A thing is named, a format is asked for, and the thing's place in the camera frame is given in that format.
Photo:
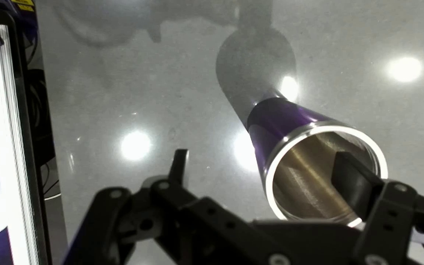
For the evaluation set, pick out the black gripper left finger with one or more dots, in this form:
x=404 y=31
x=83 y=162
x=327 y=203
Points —
x=179 y=166

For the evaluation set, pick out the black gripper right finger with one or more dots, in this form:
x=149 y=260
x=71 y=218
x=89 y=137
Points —
x=357 y=182

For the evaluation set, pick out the purple metal flask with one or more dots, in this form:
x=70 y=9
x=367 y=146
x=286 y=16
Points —
x=297 y=150

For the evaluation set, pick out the aluminium rail frame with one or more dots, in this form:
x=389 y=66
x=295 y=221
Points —
x=14 y=171

